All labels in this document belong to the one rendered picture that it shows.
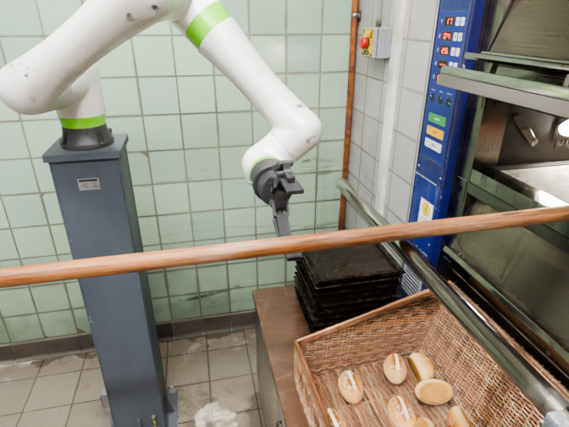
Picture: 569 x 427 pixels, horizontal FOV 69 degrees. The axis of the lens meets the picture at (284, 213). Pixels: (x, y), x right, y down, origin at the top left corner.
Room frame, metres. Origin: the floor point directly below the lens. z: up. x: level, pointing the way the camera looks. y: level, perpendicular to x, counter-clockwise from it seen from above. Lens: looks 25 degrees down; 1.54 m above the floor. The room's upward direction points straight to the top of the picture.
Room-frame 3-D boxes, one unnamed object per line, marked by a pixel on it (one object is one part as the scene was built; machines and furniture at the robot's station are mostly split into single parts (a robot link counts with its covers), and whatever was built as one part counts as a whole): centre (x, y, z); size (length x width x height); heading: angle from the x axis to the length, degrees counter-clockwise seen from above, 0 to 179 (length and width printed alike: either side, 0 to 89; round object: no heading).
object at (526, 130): (1.07, -0.62, 1.28); 0.09 x 0.02 x 0.09; 102
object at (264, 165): (0.91, 0.03, 1.20); 0.12 x 0.06 x 0.09; 102
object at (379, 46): (1.63, -0.33, 1.46); 0.10 x 0.07 x 0.10; 12
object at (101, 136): (1.27, 0.60, 1.23); 0.26 x 0.15 x 0.06; 13
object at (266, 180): (0.84, 0.02, 1.20); 0.09 x 0.07 x 0.08; 12
